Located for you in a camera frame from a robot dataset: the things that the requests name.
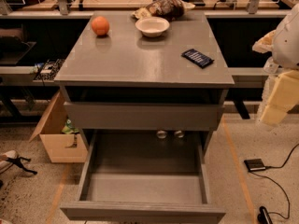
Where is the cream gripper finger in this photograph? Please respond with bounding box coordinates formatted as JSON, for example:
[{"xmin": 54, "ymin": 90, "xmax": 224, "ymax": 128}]
[
  {"xmin": 260, "ymin": 70, "xmax": 299, "ymax": 125},
  {"xmin": 252, "ymin": 30, "xmax": 275, "ymax": 53}
]

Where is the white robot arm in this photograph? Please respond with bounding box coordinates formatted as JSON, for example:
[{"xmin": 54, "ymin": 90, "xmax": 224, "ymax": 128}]
[{"xmin": 252, "ymin": 4, "xmax": 299, "ymax": 127}]

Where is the grey drawer cabinet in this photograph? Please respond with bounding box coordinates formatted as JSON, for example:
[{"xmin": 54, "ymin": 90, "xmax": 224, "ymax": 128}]
[{"xmin": 55, "ymin": 11, "xmax": 235, "ymax": 147}]

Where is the open grey middle drawer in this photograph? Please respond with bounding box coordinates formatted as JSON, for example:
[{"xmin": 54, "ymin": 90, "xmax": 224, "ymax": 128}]
[{"xmin": 61, "ymin": 131, "xmax": 225, "ymax": 224}]

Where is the closed grey top drawer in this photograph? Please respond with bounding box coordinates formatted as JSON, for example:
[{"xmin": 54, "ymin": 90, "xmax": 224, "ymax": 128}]
[{"xmin": 64, "ymin": 102, "xmax": 224, "ymax": 131}]

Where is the clear sanitizer bottle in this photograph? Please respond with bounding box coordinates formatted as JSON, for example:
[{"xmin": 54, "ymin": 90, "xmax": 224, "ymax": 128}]
[{"xmin": 263, "ymin": 57, "xmax": 279, "ymax": 74}]

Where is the brown chip bag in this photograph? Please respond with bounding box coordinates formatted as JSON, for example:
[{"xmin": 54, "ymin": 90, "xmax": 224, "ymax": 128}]
[{"xmin": 132, "ymin": 0, "xmax": 195, "ymax": 21}]

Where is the white bowl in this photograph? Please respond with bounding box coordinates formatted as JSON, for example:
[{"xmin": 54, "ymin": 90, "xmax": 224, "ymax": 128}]
[{"xmin": 135, "ymin": 17, "xmax": 170, "ymax": 37}]

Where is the black plug on floor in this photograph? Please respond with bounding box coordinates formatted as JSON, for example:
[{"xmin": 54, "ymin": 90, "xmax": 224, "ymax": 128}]
[{"xmin": 257, "ymin": 206, "xmax": 273, "ymax": 224}]

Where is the orange fruit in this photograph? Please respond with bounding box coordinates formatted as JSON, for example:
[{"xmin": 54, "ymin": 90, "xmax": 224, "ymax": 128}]
[{"xmin": 91, "ymin": 16, "xmax": 109, "ymax": 36}]

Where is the black patterned tray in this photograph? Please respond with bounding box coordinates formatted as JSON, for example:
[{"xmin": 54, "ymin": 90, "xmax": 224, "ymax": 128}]
[{"xmin": 35, "ymin": 59, "xmax": 64, "ymax": 81}]

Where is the cardboard box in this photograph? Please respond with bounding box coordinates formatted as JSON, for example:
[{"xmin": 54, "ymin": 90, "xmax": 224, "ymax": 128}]
[{"xmin": 29, "ymin": 91, "xmax": 88, "ymax": 162}]

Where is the black cable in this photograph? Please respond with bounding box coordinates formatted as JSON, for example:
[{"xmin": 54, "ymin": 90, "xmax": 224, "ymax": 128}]
[{"xmin": 249, "ymin": 143, "xmax": 299, "ymax": 221}]

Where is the white shoe with black strap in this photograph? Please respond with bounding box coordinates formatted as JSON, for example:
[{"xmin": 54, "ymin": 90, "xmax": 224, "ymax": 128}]
[{"xmin": 0, "ymin": 150, "xmax": 37, "ymax": 175}]

